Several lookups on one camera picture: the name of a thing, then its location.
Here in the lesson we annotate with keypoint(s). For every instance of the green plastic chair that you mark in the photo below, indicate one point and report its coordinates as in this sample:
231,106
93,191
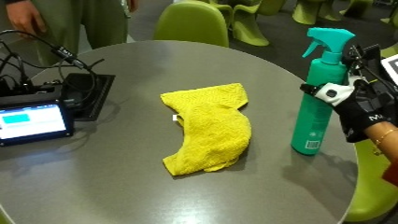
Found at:
314,9
193,21
373,186
249,25

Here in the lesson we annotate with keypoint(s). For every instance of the white marker cube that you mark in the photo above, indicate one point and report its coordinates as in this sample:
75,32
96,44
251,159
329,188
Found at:
392,68

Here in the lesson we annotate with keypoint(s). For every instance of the teal spray bottle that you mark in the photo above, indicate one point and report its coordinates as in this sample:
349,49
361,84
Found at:
317,102

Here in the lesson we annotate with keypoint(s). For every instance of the black-framed touchscreen display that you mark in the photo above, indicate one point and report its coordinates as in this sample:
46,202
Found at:
31,122

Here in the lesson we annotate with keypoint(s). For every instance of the yellow terry cloth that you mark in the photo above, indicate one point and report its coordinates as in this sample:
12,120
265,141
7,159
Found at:
216,130

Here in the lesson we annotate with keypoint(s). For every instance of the black flat box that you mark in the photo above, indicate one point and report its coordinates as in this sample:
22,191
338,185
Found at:
87,93

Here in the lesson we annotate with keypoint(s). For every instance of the black electronics unit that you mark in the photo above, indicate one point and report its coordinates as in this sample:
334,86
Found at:
24,93

